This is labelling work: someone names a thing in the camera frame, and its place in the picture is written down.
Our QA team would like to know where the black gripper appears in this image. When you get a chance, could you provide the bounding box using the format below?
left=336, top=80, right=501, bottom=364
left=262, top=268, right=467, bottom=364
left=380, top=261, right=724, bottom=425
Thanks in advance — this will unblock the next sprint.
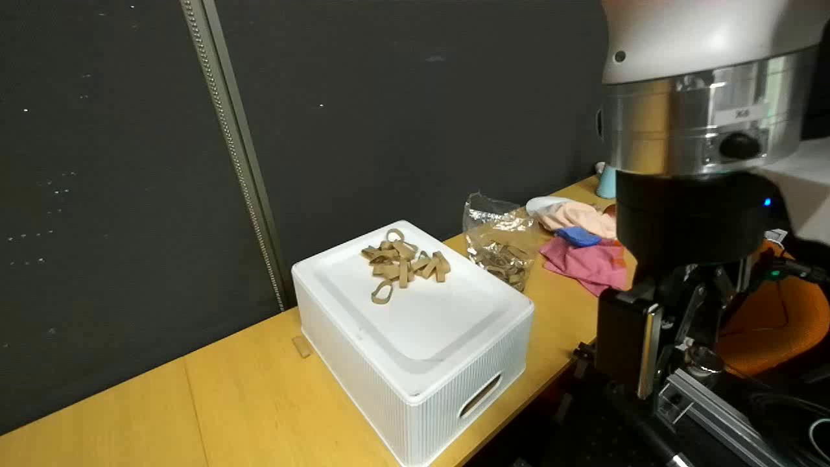
left=593, top=169, right=793, bottom=401

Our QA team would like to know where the clear plastic bag of rubber bands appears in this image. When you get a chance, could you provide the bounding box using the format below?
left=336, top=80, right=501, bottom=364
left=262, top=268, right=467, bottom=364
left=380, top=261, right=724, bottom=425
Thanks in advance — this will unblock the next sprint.
left=458, top=189, right=538, bottom=294

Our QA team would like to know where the white plastic storage box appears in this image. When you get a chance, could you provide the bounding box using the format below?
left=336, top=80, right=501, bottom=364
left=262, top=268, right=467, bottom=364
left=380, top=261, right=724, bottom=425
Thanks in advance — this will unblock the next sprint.
left=291, top=217, right=537, bottom=467

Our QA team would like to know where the pile of tan rubber bands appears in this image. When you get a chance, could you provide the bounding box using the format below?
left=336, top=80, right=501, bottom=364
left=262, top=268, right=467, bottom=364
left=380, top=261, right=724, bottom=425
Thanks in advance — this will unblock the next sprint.
left=358, top=225, right=453, bottom=307

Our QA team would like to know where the magenta cloth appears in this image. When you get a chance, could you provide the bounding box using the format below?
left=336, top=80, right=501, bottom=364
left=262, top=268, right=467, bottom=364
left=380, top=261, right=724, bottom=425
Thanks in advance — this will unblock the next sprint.
left=538, top=233, right=638, bottom=298

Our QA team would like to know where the orange seat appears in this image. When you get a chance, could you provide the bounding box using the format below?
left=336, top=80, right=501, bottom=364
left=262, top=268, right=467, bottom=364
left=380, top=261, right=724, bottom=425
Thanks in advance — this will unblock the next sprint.
left=712, top=241, right=830, bottom=382

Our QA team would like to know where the blue cloth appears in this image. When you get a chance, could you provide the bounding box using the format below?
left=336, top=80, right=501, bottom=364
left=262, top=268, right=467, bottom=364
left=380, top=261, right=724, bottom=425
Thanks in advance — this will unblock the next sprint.
left=555, top=225, right=605, bottom=252

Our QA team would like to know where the black stand equipment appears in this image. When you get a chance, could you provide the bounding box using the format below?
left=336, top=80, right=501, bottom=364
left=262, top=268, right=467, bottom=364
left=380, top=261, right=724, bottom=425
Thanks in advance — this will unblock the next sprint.
left=483, top=339, right=830, bottom=467

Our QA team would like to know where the light blue cup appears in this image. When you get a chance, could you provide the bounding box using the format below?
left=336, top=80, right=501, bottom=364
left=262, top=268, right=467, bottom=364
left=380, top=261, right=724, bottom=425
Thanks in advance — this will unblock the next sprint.
left=593, top=163, right=619, bottom=202

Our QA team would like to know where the aluminium extrusion rail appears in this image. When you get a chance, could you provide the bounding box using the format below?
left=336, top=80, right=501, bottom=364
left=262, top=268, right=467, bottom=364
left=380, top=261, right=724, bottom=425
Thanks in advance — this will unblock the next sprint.
left=651, top=365, right=785, bottom=467

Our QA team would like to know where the white cable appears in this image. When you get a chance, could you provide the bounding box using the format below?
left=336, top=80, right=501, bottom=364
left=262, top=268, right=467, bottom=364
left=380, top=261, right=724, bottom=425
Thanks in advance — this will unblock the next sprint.
left=806, top=414, right=830, bottom=461

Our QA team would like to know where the grey metal wall strip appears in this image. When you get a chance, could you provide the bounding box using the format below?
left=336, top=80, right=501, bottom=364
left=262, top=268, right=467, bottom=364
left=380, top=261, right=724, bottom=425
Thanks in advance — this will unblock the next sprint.
left=175, top=0, right=292, bottom=312

